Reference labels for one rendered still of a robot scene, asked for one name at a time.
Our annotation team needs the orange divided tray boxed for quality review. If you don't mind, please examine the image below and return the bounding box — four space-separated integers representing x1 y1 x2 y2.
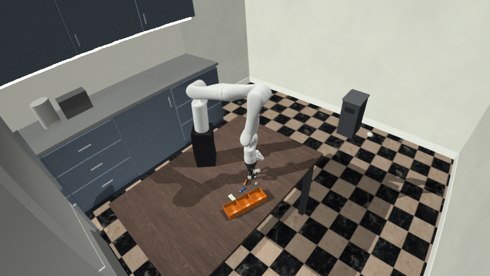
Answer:
224 187 267 219

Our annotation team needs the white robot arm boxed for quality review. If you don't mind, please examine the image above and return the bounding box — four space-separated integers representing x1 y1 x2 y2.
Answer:
186 80 272 164

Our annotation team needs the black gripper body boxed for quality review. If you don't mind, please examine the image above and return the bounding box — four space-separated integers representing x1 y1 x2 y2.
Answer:
244 162 257 171

